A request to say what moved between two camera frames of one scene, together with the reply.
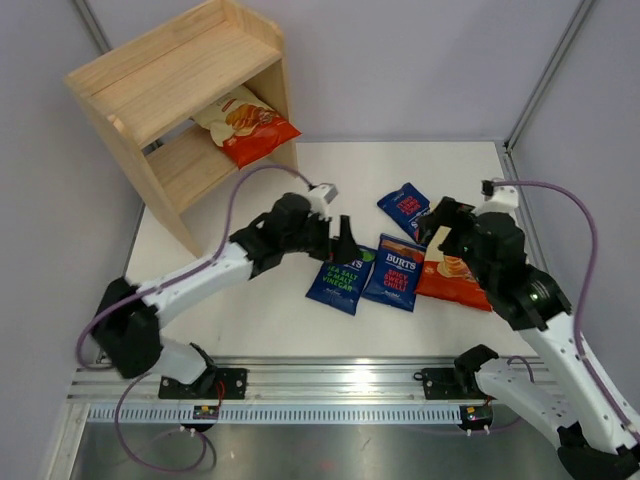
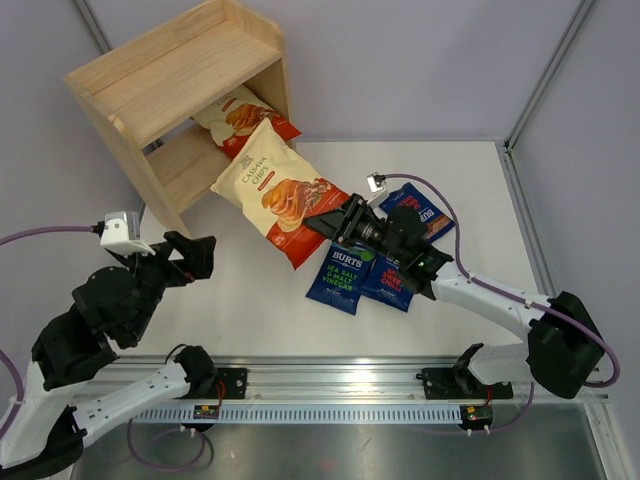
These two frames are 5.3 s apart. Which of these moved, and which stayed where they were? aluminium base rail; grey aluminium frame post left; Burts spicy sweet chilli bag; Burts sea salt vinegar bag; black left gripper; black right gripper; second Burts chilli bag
Moved: black left gripper; black right gripper
Stayed: grey aluminium frame post left; Burts spicy sweet chilli bag; Burts sea salt vinegar bag; aluminium base rail; second Burts chilli bag
